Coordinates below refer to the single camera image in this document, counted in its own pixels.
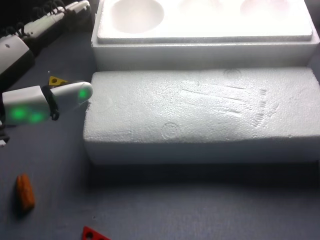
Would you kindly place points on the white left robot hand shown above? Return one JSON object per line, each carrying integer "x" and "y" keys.
{"x": 22, "y": 105}

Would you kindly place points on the white styrofoam lid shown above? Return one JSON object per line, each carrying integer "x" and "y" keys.
{"x": 200, "y": 112}

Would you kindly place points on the white styrofoam tray with wells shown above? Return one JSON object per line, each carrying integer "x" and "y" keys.
{"x": 200, "y": 52}

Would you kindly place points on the yellow triangular toy block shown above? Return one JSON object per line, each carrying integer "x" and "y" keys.
{"x": 53, "y": 80}

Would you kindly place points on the orange toy carrot piece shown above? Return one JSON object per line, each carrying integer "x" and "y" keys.
{"x": 25, "y": 195}

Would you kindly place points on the red triangular toy block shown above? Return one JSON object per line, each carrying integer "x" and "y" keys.
{"x": 92, "y": 235}

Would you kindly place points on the grey table cloth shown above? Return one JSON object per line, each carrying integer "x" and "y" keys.
{"x": 150, "y": 200}

